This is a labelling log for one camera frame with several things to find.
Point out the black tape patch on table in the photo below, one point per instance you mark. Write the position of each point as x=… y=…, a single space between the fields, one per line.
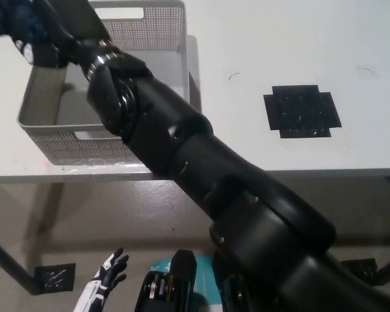
x=299 y=110

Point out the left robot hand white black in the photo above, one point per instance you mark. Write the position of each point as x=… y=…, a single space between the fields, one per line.
x=107 y=276

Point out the grey perforated plastic basket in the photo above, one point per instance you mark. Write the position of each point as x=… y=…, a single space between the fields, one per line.
x=149 y=32

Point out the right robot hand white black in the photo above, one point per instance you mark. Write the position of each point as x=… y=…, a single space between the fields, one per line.
x=71 y=22

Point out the navy umbrella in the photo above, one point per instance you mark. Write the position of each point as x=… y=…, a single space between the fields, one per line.
x=16 y=19

